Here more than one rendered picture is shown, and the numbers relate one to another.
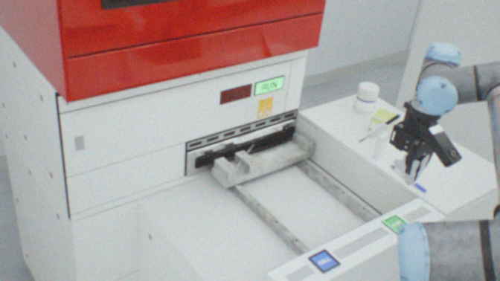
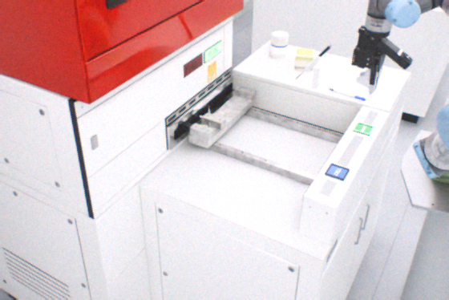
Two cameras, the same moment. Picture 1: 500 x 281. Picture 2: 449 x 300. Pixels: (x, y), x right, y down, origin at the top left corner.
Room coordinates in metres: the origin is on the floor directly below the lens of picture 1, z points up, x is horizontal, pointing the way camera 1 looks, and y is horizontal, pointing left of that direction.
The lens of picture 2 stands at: (0.03, 0.48, 1.84)
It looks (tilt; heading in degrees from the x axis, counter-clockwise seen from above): 31 degrees down; 341
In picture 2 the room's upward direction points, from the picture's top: straight up
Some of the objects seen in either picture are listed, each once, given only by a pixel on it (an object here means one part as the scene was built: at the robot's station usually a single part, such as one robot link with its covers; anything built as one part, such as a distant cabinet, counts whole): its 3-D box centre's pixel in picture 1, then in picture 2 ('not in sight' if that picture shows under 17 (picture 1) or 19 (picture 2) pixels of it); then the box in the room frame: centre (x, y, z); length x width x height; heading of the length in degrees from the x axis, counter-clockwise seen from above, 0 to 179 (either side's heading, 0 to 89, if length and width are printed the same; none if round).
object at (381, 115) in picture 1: (384, 123); (304, 59); (1.58, -0.43, 1.00); 0.07 x 0.07 x 0.07; 59
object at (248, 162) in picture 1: (246, 160); (213, 120); (1.42, 0.00, 0.89); 0.08 x 0.03 x 0.03; 40
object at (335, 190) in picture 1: (332, 189); (285, 123); (1.41, -0.28, 0.84); 0.50 x 0.02 x 0.03; 40
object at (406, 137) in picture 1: (417, 128); (371, 47); (1.13, -0.39, 1.25); 0.09 x 0.08 x 0.12; 40
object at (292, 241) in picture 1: (266, 217); (253, 160); (1.23, -0.07, 0.84); 0.50 x 0.02 x 0.03; 40
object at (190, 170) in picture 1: (244, 146); (202, 109); (1.51, 0.02, 0.89); 0.44 x 0.02 x 0.10; 130
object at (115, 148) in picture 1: (197, 124); (170, 100); (1.41, 0.16, 1.02); 0.82 x 0.03 x 0.40; 130
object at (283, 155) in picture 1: (264, 161); (224, 118); (1.47, -0.06, 0.87); 0.36 x 0.08 x 0.03; 130
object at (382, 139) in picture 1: (377, 137); (313, 70); (1.43, -0.39, 1.03); 0.06 x 0.04 x 0.13; 40
